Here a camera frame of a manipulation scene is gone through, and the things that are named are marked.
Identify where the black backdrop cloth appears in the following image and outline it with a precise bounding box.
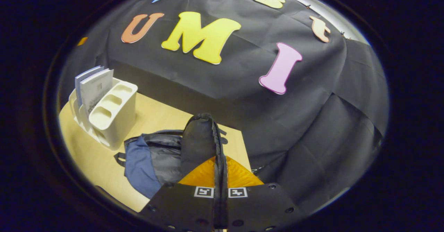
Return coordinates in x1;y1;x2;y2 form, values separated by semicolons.
57;0;390;215

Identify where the white plastic bookshelf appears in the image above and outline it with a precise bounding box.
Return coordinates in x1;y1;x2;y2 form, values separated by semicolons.
68;78;138;151

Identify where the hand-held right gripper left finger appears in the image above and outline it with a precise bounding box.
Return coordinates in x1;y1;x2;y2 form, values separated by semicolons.
139;156;217;232

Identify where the white book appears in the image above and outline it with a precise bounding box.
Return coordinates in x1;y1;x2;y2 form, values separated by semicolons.
75;66;104;108
80;68;114;114

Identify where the navy blue schoolbag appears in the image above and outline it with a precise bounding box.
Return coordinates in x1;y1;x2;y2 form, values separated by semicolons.
114;112;229;230

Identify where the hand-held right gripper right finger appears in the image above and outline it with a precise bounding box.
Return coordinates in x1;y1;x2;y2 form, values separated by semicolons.
225;156;306;232

